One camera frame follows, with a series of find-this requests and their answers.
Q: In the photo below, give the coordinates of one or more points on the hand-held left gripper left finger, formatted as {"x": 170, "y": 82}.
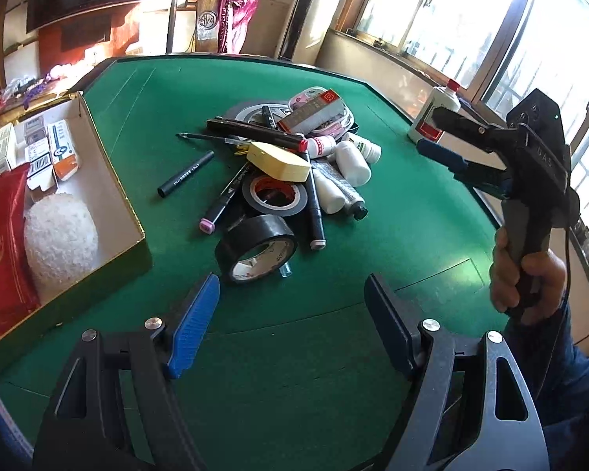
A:
{"x": 194, "y": 324}

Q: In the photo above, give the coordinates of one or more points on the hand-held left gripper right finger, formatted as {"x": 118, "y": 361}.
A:
{"x": 390, "y": 324}

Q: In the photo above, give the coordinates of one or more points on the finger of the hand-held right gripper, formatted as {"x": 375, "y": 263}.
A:
{"x": 466, "y": 127}
{"x": 441, "y": 154}

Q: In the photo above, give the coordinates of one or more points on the white bottle green label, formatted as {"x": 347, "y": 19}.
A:
{"x": 365, "y": 146}

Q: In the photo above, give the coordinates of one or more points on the large white pill bottle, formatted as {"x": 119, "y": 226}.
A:
{"x": 353, "y": 167}

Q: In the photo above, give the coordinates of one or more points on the silver metal tube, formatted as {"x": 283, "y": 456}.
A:
{"x": 348, "y": 196}

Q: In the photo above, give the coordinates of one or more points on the clear cartoon print pouch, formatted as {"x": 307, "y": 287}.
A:
{"x": 346, "y": 117}

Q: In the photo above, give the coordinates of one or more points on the black tape roll white core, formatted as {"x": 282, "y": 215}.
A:
{"x": 255, "y": 240}

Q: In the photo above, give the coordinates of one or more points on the plain white bottle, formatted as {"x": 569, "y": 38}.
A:
{"x": 331, "y": 195}

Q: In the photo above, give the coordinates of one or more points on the white bottle red label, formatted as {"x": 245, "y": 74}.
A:
{"x": 321, "y": 144}

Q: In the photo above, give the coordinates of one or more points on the grey box red label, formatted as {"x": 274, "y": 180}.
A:
{"x": 309, "y": 110}

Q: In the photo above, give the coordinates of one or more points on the short black marker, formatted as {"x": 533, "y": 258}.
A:
{"x": 185, "y": 174}

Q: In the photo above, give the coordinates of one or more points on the black tape roll red core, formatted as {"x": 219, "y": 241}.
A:
{"x": 297, "y": 198}

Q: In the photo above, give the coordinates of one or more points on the white foam ball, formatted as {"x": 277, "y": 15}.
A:
{"x": 61, "y": 240}

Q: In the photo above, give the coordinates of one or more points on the green gold cardboard tray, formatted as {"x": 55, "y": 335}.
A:
{"x": 108, "y": 191}

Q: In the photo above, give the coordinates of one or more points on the yellow soap block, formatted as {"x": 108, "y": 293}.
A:
{"x": 280, "y": 162}

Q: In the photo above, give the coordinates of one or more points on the long black marker red cap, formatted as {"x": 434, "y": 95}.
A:
{"x": 255, "y": 130}

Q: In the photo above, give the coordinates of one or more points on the red cloth pouch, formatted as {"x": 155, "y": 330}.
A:
{"x": 2, "y": 250}

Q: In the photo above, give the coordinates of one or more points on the long white orange carton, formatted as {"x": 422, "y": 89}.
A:
{"x": 61, "y": 149}

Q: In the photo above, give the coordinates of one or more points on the small blue white box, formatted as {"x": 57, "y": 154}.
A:
{"x": 34, "y": 130}

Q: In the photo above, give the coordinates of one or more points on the person's right forearm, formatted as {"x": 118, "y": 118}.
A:
{"x": 569, "y": 378}

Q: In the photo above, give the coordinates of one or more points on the person's right hand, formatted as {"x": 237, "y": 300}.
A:
{"x": 545, "y": 274}

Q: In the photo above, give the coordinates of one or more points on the white liquor bottle red cap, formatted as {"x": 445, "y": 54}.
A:
{"x": 434, "y": 113}

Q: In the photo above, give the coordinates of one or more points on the small blue cap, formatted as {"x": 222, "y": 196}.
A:
{"x": 285, "y": 271}

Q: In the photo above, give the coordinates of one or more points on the white standing air conditioner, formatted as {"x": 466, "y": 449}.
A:
{"x": 299, "y": 10}

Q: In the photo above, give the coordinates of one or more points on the round grey table hub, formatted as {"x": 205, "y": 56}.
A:
{"x": 243, "y": 110}

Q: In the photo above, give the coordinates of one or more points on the white carton with barcode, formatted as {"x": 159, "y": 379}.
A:
{"x": 39, "y": 164}

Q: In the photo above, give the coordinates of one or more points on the magenta cloth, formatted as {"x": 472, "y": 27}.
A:
{"x": 238, "y": 14}

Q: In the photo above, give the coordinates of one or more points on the wooden chair with medallion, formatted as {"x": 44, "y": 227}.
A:
{"x": 206, "y": 17}

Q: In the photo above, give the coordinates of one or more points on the purple plastic trinkets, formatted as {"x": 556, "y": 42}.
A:
{"x": 29, "y": 89}

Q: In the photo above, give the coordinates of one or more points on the black electric fireplace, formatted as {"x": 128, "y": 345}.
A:
{"x": 86, "y": 34}

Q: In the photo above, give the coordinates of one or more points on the large wooden frame window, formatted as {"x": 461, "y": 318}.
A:
{"x": 471, "y": 19}

